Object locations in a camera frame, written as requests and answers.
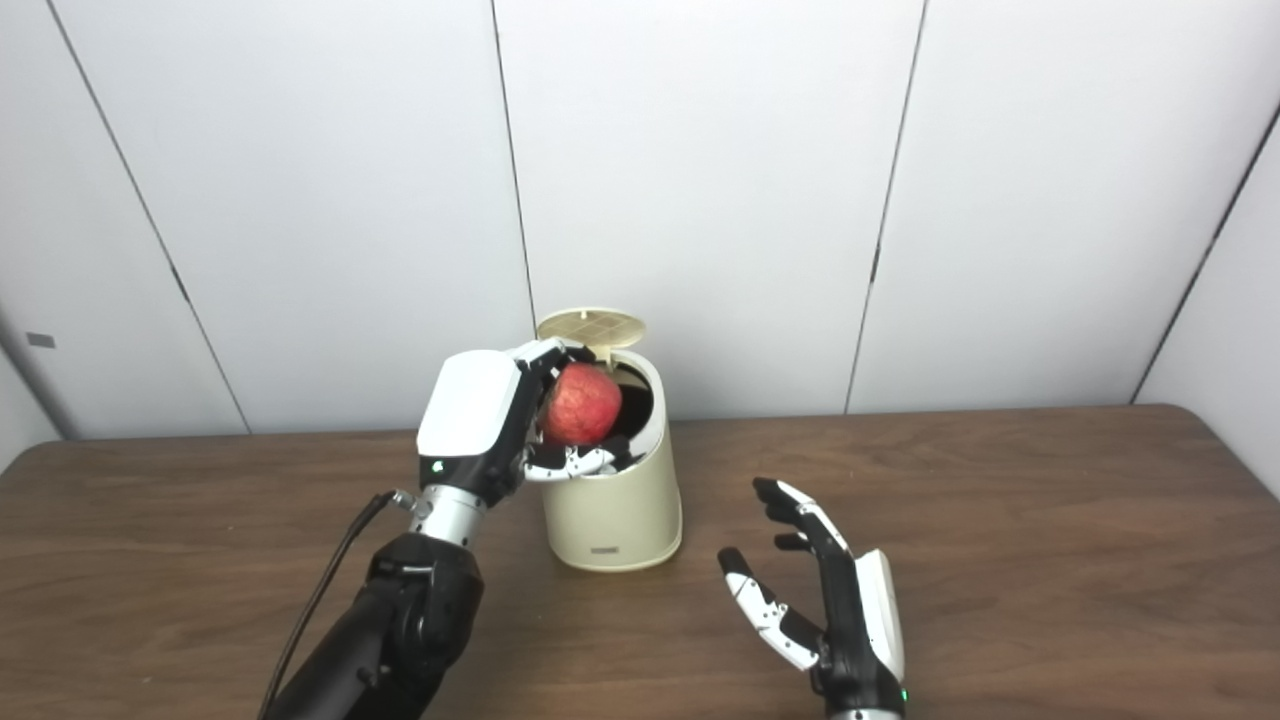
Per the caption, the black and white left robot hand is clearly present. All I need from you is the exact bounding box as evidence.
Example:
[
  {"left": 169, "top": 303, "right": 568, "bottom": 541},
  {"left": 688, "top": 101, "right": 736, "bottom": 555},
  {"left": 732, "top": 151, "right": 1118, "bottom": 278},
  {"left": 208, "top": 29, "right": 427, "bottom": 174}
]
[{"left": 416, "top": 338, "right": 621, "bottom": 506}]

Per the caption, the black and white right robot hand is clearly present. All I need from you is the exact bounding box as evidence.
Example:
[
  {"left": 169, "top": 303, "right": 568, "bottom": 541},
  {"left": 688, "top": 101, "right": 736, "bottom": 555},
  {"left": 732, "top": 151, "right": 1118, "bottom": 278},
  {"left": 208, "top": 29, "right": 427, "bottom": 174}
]
[{"left": 717, "top": 477, "right": 907, "bottom": 716}]

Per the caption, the red apple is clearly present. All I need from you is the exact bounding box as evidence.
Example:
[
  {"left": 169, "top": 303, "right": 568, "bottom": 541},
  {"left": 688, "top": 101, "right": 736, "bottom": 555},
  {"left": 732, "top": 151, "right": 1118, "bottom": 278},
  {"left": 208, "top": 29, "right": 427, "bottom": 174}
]
[{"left": 540, "top": 362, "right": 623, "bottom": 447}]

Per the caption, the round cream bin lid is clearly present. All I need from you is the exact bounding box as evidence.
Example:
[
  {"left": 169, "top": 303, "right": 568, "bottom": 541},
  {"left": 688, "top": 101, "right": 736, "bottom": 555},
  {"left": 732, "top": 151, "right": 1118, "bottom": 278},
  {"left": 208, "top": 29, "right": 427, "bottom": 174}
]
[{"left": 537, "top": 307, "right": 648, "bottom": 351}]

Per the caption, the cream-colored bin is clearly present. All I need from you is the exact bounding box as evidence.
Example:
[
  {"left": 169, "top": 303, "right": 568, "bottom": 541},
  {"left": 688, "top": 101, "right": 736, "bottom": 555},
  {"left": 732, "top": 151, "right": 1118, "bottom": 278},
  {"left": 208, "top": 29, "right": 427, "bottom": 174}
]
[{"left": 538, "top": 348, "right": 684, "bottom": 572}]

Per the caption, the black bin liner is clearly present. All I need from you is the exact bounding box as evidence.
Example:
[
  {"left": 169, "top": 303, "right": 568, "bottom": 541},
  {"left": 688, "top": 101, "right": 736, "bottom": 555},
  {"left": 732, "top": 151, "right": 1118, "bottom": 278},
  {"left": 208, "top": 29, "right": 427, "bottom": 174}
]
[{"left": 600, "top": 435, "right": 651, "bottom": 473}]

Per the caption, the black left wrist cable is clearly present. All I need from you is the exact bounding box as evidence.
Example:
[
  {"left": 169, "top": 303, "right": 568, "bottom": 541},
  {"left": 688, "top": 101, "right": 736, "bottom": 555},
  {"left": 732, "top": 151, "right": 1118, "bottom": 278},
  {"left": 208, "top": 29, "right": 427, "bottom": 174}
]
[{"left": 258, "top": 489, "right": 416, "bottom": 720}]

